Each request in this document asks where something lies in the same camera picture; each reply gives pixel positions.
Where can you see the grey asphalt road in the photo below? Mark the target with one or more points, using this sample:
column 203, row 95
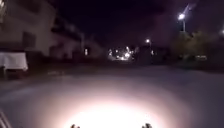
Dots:
column 133, row 93

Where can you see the robot's own part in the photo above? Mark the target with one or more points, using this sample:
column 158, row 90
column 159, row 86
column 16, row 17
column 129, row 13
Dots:
column 146, row 125
column 75, row 126

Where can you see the street lamp pole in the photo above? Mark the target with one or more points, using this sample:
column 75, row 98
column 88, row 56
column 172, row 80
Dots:
column 182, row 21

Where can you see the bushes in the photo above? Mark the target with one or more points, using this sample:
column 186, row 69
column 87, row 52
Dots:
column 196, row 45

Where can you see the pale building with windows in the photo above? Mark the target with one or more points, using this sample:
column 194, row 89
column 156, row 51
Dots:
column 30, row 30

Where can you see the white cloth covered table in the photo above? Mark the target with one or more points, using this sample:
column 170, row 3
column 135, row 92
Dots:
column 13, row 61

